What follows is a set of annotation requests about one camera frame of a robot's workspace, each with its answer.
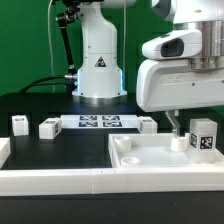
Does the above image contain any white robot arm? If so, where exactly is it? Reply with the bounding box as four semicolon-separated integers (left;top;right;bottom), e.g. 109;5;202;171
73;0;224;135

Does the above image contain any white left fence bar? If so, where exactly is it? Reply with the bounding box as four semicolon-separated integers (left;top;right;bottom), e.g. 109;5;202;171
0;138;11;169

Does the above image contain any white right fence bar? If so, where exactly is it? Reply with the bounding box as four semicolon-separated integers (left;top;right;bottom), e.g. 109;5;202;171
215;149;224;166

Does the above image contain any black cable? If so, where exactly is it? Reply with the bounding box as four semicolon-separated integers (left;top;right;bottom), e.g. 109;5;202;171
19;75;76;94

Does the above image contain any white square table top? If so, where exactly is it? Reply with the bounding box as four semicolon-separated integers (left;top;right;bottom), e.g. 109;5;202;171
108;133;217;168

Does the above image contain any white marker base plate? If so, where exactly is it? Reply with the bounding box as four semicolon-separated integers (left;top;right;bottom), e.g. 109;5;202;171
61;115;137;129

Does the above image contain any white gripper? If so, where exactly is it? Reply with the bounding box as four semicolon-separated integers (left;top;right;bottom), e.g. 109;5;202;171
136;59;224;137

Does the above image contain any white front fence bar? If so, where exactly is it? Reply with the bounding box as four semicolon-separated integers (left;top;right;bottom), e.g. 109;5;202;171
0;166;224;196

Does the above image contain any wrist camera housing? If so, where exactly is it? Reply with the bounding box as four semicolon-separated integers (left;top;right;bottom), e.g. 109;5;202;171
142;29;202;60

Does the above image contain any white fence bar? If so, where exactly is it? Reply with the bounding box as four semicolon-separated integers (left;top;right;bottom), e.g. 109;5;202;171
0;166;224;196
0;138;11;169
215;149;224;166

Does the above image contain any white cable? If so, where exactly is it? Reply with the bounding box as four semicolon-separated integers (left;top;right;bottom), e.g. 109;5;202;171
47;0;56;94

